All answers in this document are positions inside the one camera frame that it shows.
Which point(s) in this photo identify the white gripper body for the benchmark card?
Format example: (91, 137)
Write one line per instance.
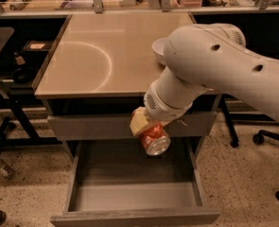
(164, 108)

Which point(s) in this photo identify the red coke can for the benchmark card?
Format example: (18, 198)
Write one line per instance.
(155, 140)

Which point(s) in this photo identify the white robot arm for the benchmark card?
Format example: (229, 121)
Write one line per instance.
(203, 57)

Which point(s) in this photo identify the closed grey top drawer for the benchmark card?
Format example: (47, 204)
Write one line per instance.
(117, 126)

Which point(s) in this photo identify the grey drawer cabinet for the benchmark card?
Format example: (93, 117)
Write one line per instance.
(104, 63)

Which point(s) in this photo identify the open grey middle drawer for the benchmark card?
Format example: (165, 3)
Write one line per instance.
(115, 184)

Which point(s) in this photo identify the white bowl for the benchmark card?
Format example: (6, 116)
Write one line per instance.
(158, 51)

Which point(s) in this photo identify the plastic bottle on floor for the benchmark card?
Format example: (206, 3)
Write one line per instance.
(5, 169)

